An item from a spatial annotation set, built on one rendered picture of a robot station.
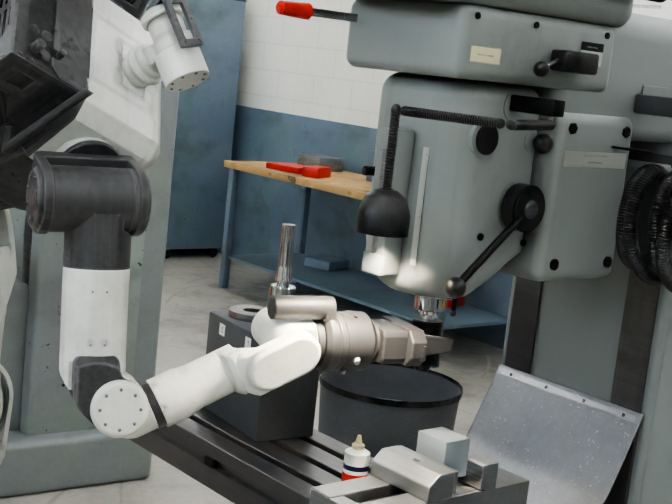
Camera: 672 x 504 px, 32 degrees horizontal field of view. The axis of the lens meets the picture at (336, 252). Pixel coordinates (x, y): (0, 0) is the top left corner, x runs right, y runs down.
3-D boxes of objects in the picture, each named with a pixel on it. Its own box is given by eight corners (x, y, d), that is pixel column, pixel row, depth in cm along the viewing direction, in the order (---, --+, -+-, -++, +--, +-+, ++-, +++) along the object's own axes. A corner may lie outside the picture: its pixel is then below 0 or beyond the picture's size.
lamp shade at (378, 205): (345, 230, 160) (350, 184, 159) (372, 227, 166) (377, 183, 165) (391, 239, 156) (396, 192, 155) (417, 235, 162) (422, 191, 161)
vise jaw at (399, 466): (427, 503, 169) (430, 476, 168) (369, 474, 178) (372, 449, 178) (456, 496, 173) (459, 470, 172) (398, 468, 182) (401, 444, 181)
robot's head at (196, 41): (151, 72, 168) (175, 47, 162) (129, 18, 169) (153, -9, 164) (187, 67, 172) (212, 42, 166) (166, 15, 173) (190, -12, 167)
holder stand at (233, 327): (255, 442, 209) (266, 332, 205) (199, 405, 227) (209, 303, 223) (313, 437, 215) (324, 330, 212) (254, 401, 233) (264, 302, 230)
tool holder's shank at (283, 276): (290, 284, 214) (296, 223, 213) (292, 287, 211) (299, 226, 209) (273, 283, 214) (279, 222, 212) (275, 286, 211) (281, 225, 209)
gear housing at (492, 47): (457, 78, 157) (467, 2, 155) (340, 65, 175) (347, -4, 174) (612, 94, 179) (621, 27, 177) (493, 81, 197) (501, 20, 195)
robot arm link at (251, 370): (327, 365, 168) (243, 407, 165) (304, 341, 176) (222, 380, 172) (315, 327, 165) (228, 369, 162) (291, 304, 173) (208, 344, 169)
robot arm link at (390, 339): (431, 321, 173) (358, 321, 168) (423, 384, 175) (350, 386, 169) (391, 301, 184) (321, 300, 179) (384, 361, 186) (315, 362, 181)
